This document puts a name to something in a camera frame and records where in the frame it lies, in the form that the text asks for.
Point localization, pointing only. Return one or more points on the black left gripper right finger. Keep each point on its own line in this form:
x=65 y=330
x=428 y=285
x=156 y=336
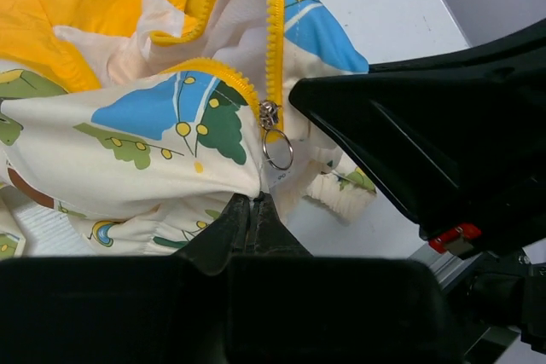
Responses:
x=286 y=306

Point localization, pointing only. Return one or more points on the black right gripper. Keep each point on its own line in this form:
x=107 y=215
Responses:
x=514 y=301

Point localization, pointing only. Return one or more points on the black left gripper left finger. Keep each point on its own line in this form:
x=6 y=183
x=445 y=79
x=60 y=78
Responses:
x=123 y=309

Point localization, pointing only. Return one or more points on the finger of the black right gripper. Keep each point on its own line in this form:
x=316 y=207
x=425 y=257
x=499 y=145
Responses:
x=456 y=141

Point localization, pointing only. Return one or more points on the yellow cream dinosaur print jacket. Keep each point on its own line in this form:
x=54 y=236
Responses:
x=140 y=119

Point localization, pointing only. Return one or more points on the aluminium front table rail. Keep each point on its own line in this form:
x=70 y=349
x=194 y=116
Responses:
x=481 y=342

